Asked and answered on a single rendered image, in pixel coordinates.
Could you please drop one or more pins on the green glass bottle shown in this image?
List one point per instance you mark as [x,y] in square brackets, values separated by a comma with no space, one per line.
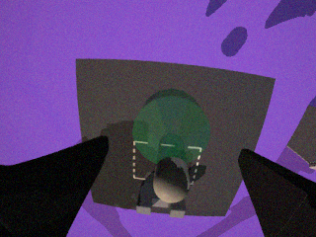
[172,131]

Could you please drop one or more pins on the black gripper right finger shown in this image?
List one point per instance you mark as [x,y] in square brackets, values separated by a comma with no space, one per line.
[285,203]

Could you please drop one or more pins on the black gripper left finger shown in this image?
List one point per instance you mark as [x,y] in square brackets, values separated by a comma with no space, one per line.
[41,197]

